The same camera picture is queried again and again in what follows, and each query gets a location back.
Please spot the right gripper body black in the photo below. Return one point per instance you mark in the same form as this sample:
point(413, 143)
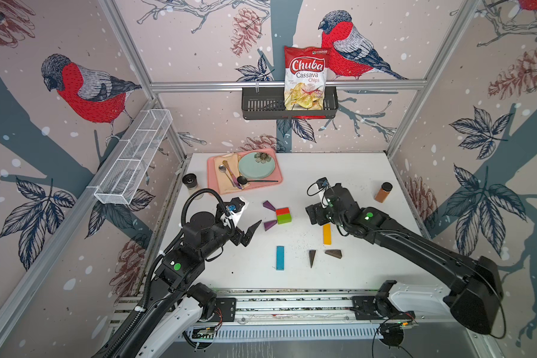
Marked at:
point(321, 217)

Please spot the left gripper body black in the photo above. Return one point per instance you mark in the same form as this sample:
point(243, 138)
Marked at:
point(224, 234)

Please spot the purple triangle block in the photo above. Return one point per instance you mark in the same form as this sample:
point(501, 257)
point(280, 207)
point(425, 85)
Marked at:
point(269, 225)
point(269, 206)

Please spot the green rectangular block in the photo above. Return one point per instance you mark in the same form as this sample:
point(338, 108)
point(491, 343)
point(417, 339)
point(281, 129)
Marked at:
point(284, 218)

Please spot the red rectangular block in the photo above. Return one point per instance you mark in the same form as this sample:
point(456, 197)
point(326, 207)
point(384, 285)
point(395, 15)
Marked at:
point(282, 211)

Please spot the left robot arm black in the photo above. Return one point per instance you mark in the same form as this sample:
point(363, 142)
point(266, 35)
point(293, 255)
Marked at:
point(207, 224)

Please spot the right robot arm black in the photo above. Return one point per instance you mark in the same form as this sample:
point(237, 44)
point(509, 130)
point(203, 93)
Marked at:
point(476, 293)

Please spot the orange long block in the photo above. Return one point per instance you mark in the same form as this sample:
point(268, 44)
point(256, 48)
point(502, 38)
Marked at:
point(327, 235)

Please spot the teal long block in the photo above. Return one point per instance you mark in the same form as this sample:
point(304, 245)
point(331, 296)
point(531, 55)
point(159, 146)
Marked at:
point(280, 258)

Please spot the brown triangle block left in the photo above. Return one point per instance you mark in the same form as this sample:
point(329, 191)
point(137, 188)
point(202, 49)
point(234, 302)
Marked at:
point(312, 255)

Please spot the brown triangle block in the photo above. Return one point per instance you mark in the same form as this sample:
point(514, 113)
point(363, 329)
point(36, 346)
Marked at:
point(334, 253)
point(312, 255)

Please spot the brown triangle block right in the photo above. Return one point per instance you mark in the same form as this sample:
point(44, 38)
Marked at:
point(334, 253)

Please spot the black ladle spoon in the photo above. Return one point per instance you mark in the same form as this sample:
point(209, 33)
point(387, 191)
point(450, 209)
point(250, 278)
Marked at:
point(242, 180)

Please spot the pink tray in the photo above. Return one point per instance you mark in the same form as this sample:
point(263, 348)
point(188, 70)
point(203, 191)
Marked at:
point(276, 175)

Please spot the white spice jar black lid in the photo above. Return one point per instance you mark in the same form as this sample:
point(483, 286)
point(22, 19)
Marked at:
point(191, 183)

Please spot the light green plate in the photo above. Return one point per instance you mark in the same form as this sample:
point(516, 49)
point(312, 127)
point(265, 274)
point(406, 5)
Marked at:
point(257, 165)

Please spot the brown spice jar black lid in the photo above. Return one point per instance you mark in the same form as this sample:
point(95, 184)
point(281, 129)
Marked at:
point(383, 192)

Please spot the silver spoon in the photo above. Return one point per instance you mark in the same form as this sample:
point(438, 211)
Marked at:
point(223, 170)

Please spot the beige napkin on tray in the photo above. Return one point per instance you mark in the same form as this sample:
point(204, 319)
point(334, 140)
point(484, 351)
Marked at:
point(223, 183)

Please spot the Chuba cassava chips bag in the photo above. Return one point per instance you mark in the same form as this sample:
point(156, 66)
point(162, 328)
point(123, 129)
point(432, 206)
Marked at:
point(305, 78)

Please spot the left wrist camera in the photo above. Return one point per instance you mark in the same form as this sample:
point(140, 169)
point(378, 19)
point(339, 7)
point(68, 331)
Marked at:
point(236, 207)

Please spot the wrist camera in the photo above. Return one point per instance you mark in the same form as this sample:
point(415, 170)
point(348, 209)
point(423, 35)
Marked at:
point(322, 184)
point(236, 207)

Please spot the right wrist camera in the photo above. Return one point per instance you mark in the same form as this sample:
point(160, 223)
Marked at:
point(322, 184)

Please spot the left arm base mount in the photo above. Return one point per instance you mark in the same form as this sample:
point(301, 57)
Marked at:
point(224, 311)

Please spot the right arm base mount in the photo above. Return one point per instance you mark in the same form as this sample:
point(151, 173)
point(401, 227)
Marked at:
point(367, 307)

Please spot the white wire mesh shelf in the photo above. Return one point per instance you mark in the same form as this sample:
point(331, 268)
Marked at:
point(127, 172)

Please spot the black wall basket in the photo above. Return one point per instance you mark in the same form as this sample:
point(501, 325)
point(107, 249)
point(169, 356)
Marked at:
point(267, 103)

